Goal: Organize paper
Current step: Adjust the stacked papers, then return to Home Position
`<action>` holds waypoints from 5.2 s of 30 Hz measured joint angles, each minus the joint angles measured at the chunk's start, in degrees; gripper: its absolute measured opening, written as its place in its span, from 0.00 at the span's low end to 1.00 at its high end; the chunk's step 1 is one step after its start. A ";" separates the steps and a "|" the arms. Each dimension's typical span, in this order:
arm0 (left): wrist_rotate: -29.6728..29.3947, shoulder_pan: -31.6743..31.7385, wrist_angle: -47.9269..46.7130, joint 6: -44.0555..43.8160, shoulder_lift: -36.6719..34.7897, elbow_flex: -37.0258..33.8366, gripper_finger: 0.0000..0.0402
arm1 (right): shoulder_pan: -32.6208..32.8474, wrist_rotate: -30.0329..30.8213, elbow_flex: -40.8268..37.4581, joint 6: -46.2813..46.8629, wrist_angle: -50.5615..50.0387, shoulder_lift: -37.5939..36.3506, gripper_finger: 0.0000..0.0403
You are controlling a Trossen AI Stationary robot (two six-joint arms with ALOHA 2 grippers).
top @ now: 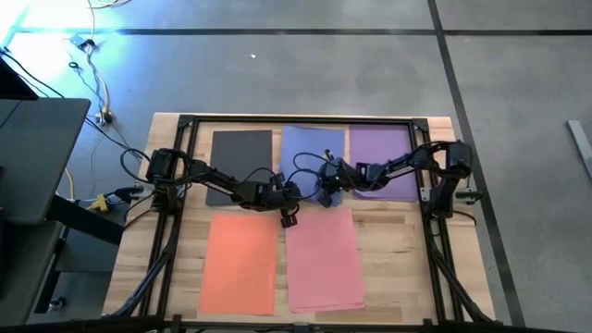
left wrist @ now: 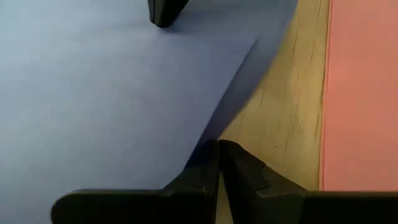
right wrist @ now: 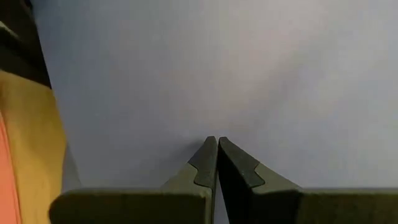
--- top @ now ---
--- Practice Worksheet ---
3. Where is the black floor cable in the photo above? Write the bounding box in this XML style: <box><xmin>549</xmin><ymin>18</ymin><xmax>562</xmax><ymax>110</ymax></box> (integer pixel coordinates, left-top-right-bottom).
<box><xmin>0</xmin><ymin>45</ymin><xmax>145</xmax><ymax>161</ymax></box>

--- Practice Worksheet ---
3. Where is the black aluminium table frame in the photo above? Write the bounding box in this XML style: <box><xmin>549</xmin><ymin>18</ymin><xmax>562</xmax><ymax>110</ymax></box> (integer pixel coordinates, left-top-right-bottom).
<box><xmin>105</xmin><ymin>113</ymin><xmax>497</xmax><ymax>333</ymax></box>

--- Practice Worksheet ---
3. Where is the grey metal bar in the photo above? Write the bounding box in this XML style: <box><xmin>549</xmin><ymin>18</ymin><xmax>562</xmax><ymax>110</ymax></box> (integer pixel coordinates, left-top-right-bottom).
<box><xmin>567</xmin><ymin>118</ymin><xmax>592</xmax><ymax>182</ymax></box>

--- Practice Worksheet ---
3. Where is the black paper sheet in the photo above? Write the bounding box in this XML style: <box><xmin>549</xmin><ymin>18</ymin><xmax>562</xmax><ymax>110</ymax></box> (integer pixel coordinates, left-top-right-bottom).
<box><xmin>205</xmin><ymin>129</ymin><xmax>275</xmax><ymax>207</ymax></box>

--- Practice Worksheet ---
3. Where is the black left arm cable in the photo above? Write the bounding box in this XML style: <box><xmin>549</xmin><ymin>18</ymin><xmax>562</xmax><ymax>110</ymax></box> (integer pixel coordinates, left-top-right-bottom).
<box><xmin>119</xmin><ymin>146</ymin><xmax>281</xmax><ymax>187</ymax></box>

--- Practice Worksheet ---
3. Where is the yellow cable connector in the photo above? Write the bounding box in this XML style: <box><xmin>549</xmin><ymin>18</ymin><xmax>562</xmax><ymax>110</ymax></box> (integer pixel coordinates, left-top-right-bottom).
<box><xmin>87</xmin><ymin>193</ymin><xmax>111</xmax><ymax>214</ymax></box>

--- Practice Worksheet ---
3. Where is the pink paper sheet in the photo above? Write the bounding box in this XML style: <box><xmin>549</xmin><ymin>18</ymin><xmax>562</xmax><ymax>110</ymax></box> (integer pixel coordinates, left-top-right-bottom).
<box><xmin>290</xmin><ymin>302</ymin><xmax>367</xmax><ymax>315</ymax></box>

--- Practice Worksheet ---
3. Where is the white floor cable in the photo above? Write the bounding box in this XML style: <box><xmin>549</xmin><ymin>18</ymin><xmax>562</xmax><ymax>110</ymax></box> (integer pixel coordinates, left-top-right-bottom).
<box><xmin>76</xmin><ymin>0</ymin><xmax>133</xmax><ymax>122</ymax></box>

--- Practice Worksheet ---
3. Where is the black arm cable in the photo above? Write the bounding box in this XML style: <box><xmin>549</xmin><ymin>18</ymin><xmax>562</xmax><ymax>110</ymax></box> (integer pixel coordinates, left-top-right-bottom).
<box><xmin>119</xmin><ymin>146</ymin><xmax>281</xmax><ymax>187</ymax></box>
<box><xmin>285</xmin><ymin>150</ymin><xmax>337</xmax><ymax>201</ymax></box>

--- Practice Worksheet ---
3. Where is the orange paper sheet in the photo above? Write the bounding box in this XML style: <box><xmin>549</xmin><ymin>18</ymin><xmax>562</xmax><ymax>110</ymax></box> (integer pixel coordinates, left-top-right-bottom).
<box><xmin>284</xmin><ymin>207</ymin><xmax>366</xmax><ymax>310</ymax></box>
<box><xmin>199</xmin><ymin>213</ymin><xmax>280</xmax><ymax>317</ymax></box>

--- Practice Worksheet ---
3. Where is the dark grey desk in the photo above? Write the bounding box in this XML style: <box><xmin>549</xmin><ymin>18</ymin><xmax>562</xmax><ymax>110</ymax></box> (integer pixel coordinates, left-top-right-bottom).
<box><xmin>0</xmin><ymin>96</ymin><xmax>126</xmax><ymax>327</ymax></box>

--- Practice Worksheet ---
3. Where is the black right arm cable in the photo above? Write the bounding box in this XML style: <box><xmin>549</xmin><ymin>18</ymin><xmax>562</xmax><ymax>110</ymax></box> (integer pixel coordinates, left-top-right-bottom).
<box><xmin>285</xmin><ymin>150</ymin><xmax>337</xmax><ymax>201</ymax></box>

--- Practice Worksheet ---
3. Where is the yellow floor cable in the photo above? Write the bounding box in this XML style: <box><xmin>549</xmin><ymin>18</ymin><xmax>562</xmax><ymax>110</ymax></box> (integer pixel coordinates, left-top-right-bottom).
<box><xmin>64</xmin><ymin>166</ymin><xmax>77</xmax><ymax>201</ymax></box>

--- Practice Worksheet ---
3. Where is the black floor tape strip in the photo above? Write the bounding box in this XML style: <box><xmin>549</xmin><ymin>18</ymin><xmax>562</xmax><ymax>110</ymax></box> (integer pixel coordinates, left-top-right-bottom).
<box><xmin>426</xmin><ymin>0</ymin><xmax>527</xmax><ymax>327</ymax></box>
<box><xmin>18</xmin><ymin>28</ymin><xmax>592</xmax><ymax>37</ymax></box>

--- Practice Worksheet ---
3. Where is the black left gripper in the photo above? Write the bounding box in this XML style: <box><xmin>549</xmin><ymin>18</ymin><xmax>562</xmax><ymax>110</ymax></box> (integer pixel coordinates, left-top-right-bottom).
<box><xmin>252</xmin><ymin>179</ymin><xmax>302</xmax><ymax>229</ymax></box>

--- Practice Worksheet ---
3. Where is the dark grey base panel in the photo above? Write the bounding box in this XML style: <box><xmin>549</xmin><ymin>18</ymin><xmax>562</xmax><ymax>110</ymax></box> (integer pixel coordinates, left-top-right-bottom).
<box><xmin>55</xmin><ymin>203</ymin><xmax>126</xmax><ymax>275</ymax></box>

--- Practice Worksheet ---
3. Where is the blue paper sheet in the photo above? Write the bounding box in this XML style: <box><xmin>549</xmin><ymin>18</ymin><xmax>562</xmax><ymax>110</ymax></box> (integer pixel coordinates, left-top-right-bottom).
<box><xmin>278</xmin><ymin>125</ymin><xmax>347</xmax><ymax>209</ymax></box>

